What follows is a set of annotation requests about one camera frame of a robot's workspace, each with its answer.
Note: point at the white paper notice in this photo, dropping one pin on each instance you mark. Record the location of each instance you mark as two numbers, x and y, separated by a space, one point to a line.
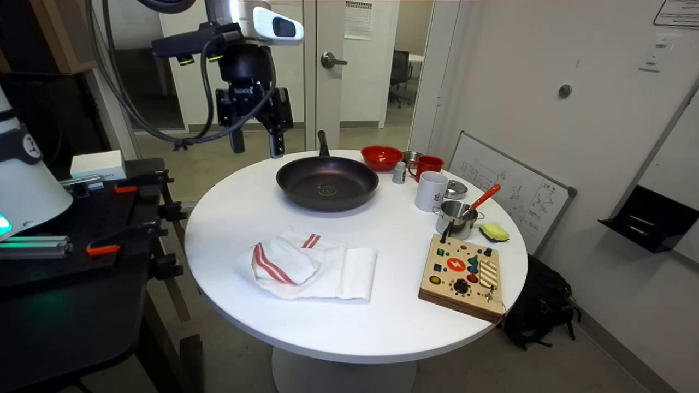
359 22

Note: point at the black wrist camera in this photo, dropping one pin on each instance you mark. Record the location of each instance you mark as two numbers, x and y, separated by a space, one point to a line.
189 42

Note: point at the red bowl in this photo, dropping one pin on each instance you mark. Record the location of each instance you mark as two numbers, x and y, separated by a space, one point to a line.
380 157

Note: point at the small metal saucepan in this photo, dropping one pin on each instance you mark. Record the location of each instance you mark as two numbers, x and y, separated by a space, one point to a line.
454 220

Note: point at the white mug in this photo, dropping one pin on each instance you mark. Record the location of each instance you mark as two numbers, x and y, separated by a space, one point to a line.
429 194

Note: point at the round metal wall knob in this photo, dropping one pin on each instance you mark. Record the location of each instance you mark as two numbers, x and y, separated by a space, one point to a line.
565 90

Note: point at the black wall tray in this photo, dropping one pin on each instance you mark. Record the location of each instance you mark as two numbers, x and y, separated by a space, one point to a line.
647 220

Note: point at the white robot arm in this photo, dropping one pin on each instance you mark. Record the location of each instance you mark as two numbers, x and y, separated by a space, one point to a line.
275 26

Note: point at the leaning whiteboard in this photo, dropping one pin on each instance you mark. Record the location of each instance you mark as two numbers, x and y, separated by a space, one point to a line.
524 194

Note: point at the white cardboard box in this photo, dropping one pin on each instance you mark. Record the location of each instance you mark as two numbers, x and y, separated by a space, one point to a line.
100 166

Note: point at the black robot cart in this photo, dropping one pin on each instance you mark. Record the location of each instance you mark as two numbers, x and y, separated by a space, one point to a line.
66 320

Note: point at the wooden wall cabinet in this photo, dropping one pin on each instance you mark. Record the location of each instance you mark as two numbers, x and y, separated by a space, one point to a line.
68 33

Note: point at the white red-striped dish cloth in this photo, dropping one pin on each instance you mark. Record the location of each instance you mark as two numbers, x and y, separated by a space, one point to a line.
351 273

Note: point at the small paper wall label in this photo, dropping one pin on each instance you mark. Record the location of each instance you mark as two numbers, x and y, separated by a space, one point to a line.
651 66

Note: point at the black cart clamp knob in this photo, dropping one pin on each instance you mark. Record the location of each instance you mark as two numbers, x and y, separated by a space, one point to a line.
167 267
171 212

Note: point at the silver aluminium rail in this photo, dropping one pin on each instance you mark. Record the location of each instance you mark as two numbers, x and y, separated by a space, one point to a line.
36 248

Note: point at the small silver metal cup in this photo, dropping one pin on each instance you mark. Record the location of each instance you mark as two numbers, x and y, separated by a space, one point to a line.
458 188

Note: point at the black frying pan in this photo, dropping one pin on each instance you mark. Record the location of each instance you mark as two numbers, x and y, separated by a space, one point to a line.
329 188

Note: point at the white door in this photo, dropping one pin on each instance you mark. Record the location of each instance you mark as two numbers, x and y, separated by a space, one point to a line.
364 89

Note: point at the yellow green sponge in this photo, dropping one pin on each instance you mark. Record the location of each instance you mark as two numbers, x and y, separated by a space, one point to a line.
495 233

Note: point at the wooden busy board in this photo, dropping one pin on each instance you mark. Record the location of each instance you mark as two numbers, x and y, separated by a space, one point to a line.
450 288

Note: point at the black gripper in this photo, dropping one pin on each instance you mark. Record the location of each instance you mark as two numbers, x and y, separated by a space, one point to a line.
248 102

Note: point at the red mug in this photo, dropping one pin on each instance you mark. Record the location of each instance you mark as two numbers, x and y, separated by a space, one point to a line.
429 166

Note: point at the framed wall sign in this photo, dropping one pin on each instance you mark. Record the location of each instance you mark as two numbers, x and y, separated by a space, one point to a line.
679 14

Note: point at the black backpack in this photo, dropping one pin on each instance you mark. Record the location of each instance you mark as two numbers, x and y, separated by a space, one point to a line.
542 307

